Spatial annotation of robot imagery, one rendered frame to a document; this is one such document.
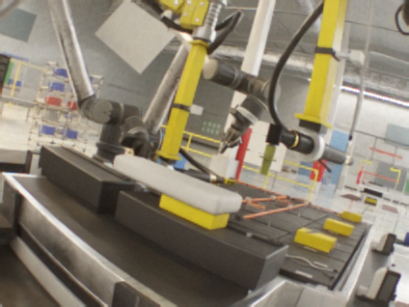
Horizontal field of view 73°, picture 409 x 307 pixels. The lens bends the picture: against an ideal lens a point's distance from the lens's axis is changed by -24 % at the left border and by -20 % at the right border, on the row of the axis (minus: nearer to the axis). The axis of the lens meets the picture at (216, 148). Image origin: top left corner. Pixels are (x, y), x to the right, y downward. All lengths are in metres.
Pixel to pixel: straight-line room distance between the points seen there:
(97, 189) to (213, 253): 0.40
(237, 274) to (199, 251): 0.10
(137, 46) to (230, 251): 1.01
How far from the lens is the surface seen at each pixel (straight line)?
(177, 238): 0.77
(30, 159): 1.57
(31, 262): 1.01
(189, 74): 1.34
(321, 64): 0.90
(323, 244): 1.22
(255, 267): 0.69
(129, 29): 1.50
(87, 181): 1.00
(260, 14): 7.07
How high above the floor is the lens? 1.31
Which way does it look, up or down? 2 degrees down
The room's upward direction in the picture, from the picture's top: 15 degrees clockwise
